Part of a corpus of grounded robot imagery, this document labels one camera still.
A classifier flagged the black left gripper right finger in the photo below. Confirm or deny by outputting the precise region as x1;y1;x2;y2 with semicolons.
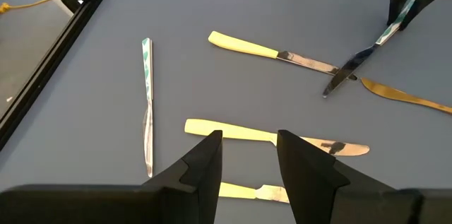
277;130;423;224

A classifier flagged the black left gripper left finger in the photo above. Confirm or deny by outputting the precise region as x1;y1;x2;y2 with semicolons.
143;130;224;224

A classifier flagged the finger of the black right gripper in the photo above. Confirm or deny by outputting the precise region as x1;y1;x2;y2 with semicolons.
400;0;439;30
387;0;407;26

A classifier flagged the gold knife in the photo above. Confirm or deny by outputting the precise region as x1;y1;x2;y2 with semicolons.
359;76;452;115

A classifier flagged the grey table mat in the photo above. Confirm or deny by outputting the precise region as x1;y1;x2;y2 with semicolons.
0;0;452;224

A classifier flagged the yellow-handled knife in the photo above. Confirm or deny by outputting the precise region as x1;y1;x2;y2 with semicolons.
218;180;291;204
184;117;371;158
207;30;358;82

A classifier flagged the yellow cable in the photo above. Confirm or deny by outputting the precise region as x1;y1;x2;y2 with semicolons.
0;0;53;15

